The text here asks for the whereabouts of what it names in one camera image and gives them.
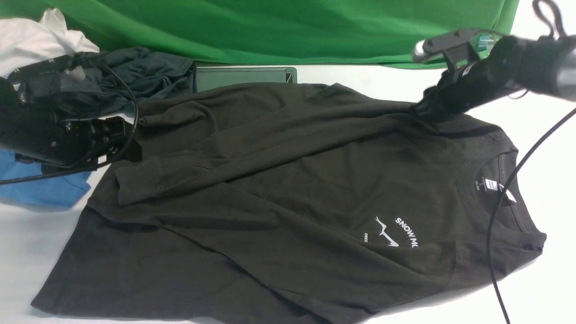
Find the white crumpled shirt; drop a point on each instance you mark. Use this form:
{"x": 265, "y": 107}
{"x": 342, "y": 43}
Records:
{"x": 24, "y": 41}

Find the blue crumpled shirt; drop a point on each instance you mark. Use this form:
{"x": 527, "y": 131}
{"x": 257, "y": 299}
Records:
{"x": 63, "y": 192}

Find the green backdrop cloth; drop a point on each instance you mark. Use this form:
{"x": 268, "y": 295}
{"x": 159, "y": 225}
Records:
{"x": 275, "y": 31}

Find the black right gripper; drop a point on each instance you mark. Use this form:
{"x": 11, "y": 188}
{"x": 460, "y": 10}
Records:
{"x": 514, "y": 64}

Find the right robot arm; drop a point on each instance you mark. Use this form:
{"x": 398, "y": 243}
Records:
{"x": 564, "y": 67}

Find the dark green flat tray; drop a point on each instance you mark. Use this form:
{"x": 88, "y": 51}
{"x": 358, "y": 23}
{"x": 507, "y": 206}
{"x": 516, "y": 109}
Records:
{"x": 209, "y": 78}

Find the blue binder clip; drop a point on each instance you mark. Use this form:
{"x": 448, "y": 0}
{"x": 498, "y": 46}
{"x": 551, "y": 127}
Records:
{"x": 486, "y": 43}

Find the dark gray long-sleeve shirt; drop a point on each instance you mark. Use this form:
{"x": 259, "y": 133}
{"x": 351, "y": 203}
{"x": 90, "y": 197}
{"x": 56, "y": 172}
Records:
{"x": 276, "y": 203}

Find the dark teal crumpled shirt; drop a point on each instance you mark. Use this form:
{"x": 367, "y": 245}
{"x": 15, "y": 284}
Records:
{"x": 148, "y": 74}

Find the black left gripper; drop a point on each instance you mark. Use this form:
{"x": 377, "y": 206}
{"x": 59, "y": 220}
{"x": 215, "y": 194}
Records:
{"x": 55, "y": 130}

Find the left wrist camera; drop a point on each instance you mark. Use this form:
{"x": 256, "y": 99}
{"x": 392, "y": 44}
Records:
{"x": 45, "y": 77}

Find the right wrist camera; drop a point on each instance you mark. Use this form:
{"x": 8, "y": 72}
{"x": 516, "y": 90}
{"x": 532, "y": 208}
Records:
{"x": 445, "y": 45}

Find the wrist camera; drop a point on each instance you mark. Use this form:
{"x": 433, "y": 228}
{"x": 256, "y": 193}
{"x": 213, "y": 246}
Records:
{"x": 445, "y": 45}
{"x": 45, "y": 77}

